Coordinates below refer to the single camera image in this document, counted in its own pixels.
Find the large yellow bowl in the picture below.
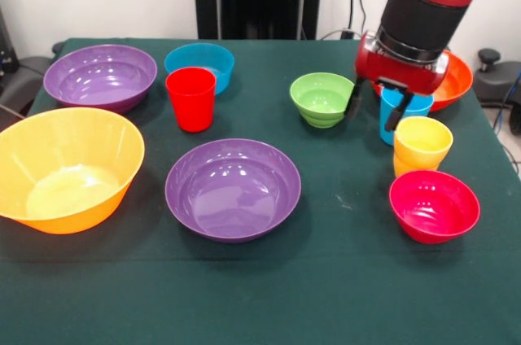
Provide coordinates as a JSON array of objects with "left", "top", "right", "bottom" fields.
[{"left": 0, "top": 107, "right": 146, "bottom": 235}]

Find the black wheeled base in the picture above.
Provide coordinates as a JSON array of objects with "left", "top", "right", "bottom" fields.
[
  {"left": 0, "top": 55, "right": 56, "bottom": 118},
  {"left": 474, "top": 48, "right": 521, "bottom": 137}
]

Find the yellow cup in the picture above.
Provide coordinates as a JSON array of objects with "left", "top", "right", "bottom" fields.
[
  {"left": 392, "top": 152, "right": 441, "bottom": 178},
  {"left": 393, "top": 116, "right": 454, "bottom": 171}
]

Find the blue cup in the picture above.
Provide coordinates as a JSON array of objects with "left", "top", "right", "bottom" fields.
[{"left": 379, "top": 88, "right": 435, "bottom": 146}]

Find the green bowl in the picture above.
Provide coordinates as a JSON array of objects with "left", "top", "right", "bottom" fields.
[{"left": 289, "top": 72, "right": 361, "bottom": 129}]

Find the purple bowl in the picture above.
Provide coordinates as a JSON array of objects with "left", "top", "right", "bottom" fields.
[
  {"left": 164, "top": 138, "right": 302, "bottom": 244},
  {"left": 43, "top": 44, "right": 159, "bottom": 114}
]

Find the orange-red bowl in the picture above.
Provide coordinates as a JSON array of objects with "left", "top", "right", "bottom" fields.
[{"left": 372, "top": 50, "right": 474, "bottom": 112}]

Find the pink bowl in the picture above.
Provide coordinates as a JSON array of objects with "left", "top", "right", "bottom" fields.
[{"left": 388, "top": 169, "right": 481, "bottom": 245}]

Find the white wall cable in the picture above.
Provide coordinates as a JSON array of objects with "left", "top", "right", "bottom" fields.
[{"left": 319, "top": 26, "right": 366, "bottom": 41}]

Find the red cup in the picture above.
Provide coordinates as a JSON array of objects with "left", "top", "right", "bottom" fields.
[{"left": 164, "top": 67, "right": 217, "bottom": 133}]

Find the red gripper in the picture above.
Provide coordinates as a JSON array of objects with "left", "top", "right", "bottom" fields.
[{"left": 344, "top": 30, "right": 450, "bottom": 133}]

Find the blue cable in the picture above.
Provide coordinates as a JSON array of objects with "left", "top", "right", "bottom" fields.
[{"left": 492, "top": 70, "right": 521, "bottom": 134}]

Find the dark green tablecloth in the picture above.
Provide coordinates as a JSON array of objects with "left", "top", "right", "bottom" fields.
[{"left": 0, "top": 37, "right": 521, "bottom": 345}]

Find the blue bowl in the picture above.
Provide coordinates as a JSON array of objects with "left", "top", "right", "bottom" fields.
[{"left": 164, "top": 42, "right": 235, "bottom": 96}]

